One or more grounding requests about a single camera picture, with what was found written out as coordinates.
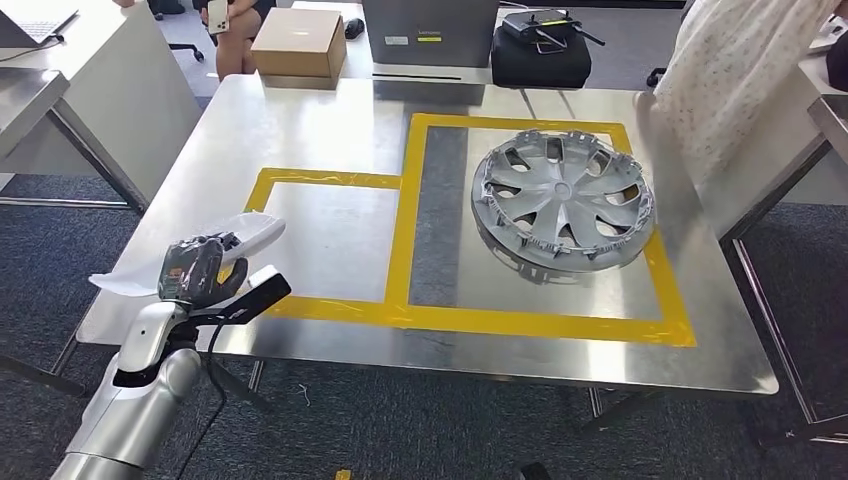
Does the white smartphone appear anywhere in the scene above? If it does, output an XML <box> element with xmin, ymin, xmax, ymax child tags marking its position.
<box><xmin>206</xmin><ymin>0</ymin><xmax>231</xmax><ymax>36</ymax></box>

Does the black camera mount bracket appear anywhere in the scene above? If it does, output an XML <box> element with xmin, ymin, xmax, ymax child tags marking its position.
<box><xmin>192</xmin><ymin>272</ymin><xmax>293</xmax><ymax>327</ymax></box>

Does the person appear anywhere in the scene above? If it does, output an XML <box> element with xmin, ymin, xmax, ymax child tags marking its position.
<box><xmin>652</xmin><ymin>0</ymin><xmax>841</xmax><ymax>188</ymax></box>
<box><xmin>112</xmin><ymin>0</ymin><xmax>278</xmax><ymax>82</ymax></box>

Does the white desk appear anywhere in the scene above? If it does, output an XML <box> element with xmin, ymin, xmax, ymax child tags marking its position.
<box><xmin>261</xmin><ymin>0</ymin><xmax>598</xmax><ymax>91</ymax></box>
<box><xmin>0</xmin><ymin>0</ymin><xmax>203</xmax><ymax>208</ymax></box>

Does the steel workbench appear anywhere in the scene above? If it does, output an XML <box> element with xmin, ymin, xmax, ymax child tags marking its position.
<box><xmin>0</xmin><ymin>66</ymin><xmax>150</xmax><ymax>400</ymax></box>
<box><xmin>76</xmin><ymin>72</ymin><xmax>781</xmax><ymax>433</ymax></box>
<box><xmin>725</xmin><ymin>95</ymin><xmax>848</xmax><ymax>446</ymax></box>

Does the grey wheel cover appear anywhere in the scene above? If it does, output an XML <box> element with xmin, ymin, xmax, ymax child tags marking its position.
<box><xmin>470</xmin><ymin>129</ymin><xmax>657</xmax><ymax>275</ymax></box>

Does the yellow workbench tape marking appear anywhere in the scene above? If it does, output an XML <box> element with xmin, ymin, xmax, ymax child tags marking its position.
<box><xmin>243</xmin><ymin>112</ymin><xmax>698</xmax><ymax>349</ymax></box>

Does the white plastic shell part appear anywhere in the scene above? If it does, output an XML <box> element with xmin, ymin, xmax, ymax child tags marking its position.
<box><xmin>89</xmin><ymin>211</ymin><xmax>287</xmax><ymax>298</ymax></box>

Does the cardboard box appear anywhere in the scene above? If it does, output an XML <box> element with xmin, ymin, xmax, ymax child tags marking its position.
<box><xmin>250</xmin><ymin>7</ymin><xmax>348</xmax><ymax>81</ymax></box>

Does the black camera cable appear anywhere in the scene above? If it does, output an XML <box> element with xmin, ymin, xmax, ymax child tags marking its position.
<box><xmin>172</xmin><ymin>317</ymin><xmax>231</xmax><ymax>480</ymax></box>

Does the grey laptop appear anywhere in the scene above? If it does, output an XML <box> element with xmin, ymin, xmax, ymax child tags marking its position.
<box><xmin>360</xmin><ymin>0</ymin><xmax>502</xmax><ymax>69</ymax></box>

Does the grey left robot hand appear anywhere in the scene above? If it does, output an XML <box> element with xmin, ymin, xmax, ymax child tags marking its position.
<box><xmin>157</xmin><ymin>233</ymin><xmax>250</xmax><ymax>311</ymax></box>

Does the black remote with antennas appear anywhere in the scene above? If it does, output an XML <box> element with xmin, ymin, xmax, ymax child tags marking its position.
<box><xmin>501</xmin><ymin>9</ymin><xmax>607</xmax><ymax>56</ymax></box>

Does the black carry bag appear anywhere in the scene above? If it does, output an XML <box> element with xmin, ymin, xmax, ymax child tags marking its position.
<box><xmin>490</xmin><ymin>26</ymin><xmax>594</xmax><ymax>90</ymax></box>

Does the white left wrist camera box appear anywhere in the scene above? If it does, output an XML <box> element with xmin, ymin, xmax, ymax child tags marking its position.
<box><xmin>247</xmin><ymin>264</ymin><xmax>280</xmax><ymax>290</ymax></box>

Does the black office chair base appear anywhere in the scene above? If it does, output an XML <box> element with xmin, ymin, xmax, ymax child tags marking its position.
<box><xmin>168</xmin><ymin>42</ymin><xmax>207</xmax><ymax>65</ymax></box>

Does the silver open laptop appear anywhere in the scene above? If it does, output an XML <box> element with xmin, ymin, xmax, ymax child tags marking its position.
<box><xmin>0</xmin><ymin>9</ymin><xmax>81</xmax><ymax>50</ymax></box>

